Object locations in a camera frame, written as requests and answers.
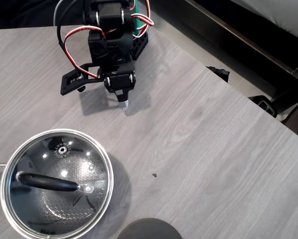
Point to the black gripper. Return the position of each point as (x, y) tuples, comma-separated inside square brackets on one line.
[(119, 82)]

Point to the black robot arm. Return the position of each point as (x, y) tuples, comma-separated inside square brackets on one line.
[(109, 44)]

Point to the steel saucepan with honeycomb interior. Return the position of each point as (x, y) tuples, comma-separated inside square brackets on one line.
[(2, 189)]

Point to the green plastic clamp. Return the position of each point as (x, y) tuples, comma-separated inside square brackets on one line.
[(138, 25)]

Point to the black table clamp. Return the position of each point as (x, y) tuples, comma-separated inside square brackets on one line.
[(264, 104), (218, 73)]

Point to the black cushion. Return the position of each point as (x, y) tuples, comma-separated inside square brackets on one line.
[(19, 12)]

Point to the white mattress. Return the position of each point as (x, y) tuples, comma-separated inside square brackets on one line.
[(283, 17)]

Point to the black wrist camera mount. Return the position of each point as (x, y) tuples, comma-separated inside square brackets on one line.
[(71, 83)]

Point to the gray duct tape roll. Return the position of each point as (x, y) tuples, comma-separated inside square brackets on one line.
[(148, 229)]

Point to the dark bed frame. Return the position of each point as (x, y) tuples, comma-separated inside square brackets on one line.
[(250, 47)]

